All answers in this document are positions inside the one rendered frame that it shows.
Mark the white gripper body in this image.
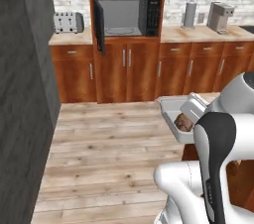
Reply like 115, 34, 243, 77
179, 92, 210, 125

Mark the brown chicken drumstick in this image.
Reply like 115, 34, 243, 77
174, 112, 195, 133

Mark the pale grey tupperware container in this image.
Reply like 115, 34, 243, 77
157, 95, 199, 146

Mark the wooden base cupboard door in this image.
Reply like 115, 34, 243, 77
52, 57, 98, 104
183, 56, 225, 95
155, 56, 191, 97
212, 55, 254, 93
95, 41, 128, 104
126, 41, 161, 103

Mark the black microwave oven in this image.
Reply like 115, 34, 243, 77
92, 0, 163, 38

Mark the black microwave door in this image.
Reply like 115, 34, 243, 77
92, 0, 107, 56

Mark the wooden drawer front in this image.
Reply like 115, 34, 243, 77
159, 43, 192, 58
223, 41, 254, 56
190, 42, 225, 57
50, 45, 94, 60

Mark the grey coffee machine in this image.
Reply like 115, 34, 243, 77
206, 1, 236, 35

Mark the dark sink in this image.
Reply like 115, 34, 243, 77
239, 25, 254, 35

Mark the silver toaster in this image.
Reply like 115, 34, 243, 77
53, 11, 85, 35

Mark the dark grey fridge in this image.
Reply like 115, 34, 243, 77
0, 0, 63, 224

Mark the white wall outlet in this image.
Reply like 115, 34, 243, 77
196, 12, 205, 25

